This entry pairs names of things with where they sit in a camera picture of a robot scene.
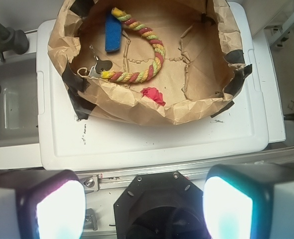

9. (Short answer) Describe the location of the blue sponge block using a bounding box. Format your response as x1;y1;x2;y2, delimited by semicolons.
105;13;122;53

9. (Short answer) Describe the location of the glowing gripper left finger pad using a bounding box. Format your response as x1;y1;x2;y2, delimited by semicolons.
0;170;86;239

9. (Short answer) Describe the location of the glowing gripper right finger pad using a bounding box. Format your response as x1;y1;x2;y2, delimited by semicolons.
202;163;294;239

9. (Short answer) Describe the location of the aluminium frame rail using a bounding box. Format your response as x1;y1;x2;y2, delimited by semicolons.
76;146;294;193

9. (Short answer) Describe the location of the metal clip with key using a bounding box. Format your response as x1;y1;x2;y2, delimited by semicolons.
77;45;113;78

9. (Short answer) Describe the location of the brown paper bag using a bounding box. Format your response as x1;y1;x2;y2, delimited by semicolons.
48;0;252;126

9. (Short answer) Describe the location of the white plastic bin lid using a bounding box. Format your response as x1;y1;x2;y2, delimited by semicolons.
36;2;269;171

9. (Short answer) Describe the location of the red crumpled cloth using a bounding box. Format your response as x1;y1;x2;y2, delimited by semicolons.
141;87;166;106

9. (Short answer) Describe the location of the black octagonal mount plate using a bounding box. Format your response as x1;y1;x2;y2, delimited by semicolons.
114;171;211;239

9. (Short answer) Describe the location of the multicolored twisted rope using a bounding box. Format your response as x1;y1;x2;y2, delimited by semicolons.
101;7;166;84

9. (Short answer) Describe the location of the grey sink basin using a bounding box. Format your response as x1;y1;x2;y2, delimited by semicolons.
0;53;39;147

